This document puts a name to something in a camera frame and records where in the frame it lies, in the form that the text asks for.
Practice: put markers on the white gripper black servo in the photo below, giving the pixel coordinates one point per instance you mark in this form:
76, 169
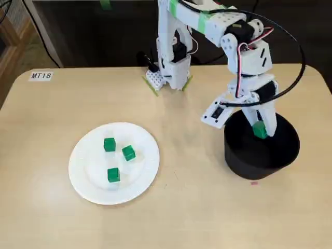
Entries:
266, 92

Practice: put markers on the green block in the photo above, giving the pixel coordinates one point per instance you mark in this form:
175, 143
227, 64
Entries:
128, 153
109, 144
113, 175
259, 131

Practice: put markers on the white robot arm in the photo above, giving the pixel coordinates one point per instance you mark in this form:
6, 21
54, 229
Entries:
166, 26

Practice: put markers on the black pot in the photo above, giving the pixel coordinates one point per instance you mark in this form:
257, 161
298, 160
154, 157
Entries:
259, 166

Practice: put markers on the white paper plate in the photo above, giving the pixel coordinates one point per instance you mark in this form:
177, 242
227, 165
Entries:
129, 186

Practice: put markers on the pink tape piece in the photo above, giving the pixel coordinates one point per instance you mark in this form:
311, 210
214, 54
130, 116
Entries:
254, 183

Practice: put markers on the black table clamp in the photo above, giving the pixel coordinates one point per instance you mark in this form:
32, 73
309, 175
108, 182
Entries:
145, 59

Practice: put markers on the white MT18 label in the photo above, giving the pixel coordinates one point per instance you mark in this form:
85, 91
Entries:
41, 76

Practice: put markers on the wooden shelf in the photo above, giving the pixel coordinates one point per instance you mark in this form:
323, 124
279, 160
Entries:
10, 39

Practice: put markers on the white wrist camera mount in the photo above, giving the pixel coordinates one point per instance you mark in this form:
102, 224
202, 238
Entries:
210, 118

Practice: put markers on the green base plate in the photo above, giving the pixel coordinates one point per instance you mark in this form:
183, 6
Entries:
151, 88

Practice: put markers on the white metal frame leg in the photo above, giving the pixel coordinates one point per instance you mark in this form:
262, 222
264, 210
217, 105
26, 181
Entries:
44, 33

